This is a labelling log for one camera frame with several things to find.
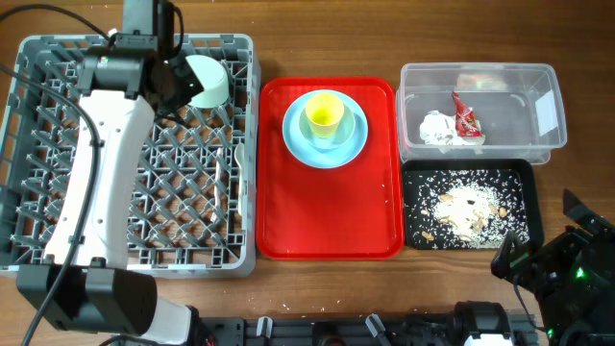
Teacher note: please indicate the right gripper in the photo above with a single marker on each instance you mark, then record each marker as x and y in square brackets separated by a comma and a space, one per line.
[516, 264]

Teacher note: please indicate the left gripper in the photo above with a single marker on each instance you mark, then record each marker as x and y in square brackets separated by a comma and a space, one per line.
[193, 87]

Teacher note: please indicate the green bowl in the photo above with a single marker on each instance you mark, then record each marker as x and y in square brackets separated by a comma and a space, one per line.
[214, 79]

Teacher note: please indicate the white plastic spoon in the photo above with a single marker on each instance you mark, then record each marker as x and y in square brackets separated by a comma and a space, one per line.
[240, 162]

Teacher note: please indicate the rice and food scraps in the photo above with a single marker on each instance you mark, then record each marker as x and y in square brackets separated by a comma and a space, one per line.
[463, 209]

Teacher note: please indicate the red snack wrapper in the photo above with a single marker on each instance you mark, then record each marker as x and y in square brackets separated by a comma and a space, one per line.
[466, 124]

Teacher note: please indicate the white plastic fork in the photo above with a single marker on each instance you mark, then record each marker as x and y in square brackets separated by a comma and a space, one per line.
[215, 216]

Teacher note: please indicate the white tissue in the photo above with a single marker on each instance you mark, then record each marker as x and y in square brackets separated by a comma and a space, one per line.
[438, 128]

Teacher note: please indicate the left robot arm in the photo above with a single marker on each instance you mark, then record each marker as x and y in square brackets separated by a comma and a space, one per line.
[84, 284]

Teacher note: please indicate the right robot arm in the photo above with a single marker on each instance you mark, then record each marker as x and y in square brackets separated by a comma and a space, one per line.
[571, 277]

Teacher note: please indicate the grey dishwasher rack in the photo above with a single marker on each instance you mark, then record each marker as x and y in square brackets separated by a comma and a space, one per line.
[170, 234]

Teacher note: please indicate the clear plastic bin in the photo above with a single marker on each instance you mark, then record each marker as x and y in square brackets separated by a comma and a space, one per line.
[518, 105]

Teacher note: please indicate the black plastic tray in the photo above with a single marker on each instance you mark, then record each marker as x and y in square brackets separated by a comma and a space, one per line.
[523, 168]

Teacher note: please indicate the light blue plate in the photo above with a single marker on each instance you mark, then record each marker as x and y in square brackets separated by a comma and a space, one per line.
[310, 156]

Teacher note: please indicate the yellow plastic cup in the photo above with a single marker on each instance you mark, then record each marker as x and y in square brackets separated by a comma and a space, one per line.
[324, 111]

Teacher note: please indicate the red plastic tray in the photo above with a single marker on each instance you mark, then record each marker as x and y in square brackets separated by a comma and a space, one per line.
[352, 212]

